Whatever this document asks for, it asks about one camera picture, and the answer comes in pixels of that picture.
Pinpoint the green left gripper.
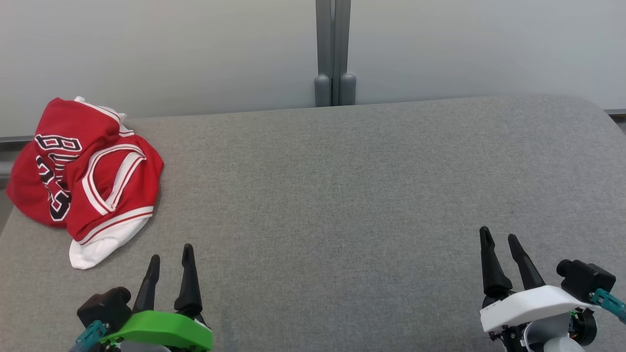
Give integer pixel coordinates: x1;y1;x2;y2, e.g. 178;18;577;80
112;243;214;352

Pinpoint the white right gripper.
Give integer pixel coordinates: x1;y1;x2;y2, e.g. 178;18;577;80
479;226;602;341

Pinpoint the red shorts white band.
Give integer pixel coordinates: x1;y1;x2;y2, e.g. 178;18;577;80
65;205;155;270

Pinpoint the red basketball jersey black lettering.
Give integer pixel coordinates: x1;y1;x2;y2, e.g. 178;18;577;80
6;96;164;230

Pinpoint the teal plug left camera cable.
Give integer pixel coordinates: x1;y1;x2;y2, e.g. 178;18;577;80
68;320;110;352

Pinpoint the teal plug camera cable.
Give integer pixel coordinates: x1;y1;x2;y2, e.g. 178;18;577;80
589;288;626;324
68;320;110;352

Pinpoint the teal plug right camera cable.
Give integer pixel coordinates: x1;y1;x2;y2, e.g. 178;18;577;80
589;288;626;324

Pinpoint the grey partition post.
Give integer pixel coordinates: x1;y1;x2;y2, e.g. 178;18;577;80
314;0;357;108

